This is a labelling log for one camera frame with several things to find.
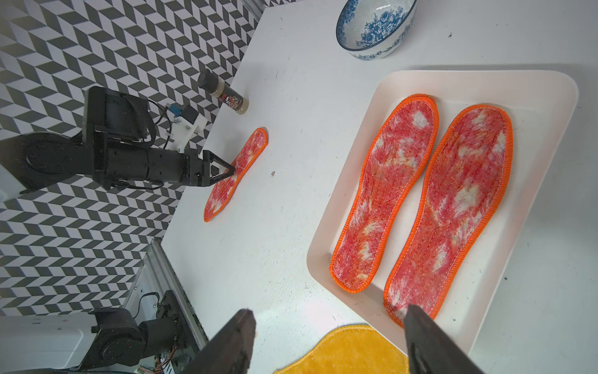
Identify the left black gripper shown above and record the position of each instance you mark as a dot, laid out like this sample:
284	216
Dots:
187	168

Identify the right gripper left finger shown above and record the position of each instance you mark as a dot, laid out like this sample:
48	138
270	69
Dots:
230	350

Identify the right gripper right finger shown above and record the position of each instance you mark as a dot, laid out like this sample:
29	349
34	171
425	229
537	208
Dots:
430	350

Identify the red insole orange trim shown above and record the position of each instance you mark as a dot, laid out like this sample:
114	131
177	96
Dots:
223	191
394	162
464	185

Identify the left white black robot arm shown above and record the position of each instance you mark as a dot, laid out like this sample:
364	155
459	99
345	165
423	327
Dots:
115	147

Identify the white storage tray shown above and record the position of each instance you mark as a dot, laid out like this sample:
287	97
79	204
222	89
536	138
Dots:
540	104

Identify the yellow insole left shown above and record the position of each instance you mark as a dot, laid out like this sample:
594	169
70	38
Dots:
351	349

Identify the small spice jar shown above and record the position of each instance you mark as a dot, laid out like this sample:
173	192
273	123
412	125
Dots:
217	88

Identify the blue white porcelain bowl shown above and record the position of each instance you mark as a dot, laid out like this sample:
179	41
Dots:
373	29

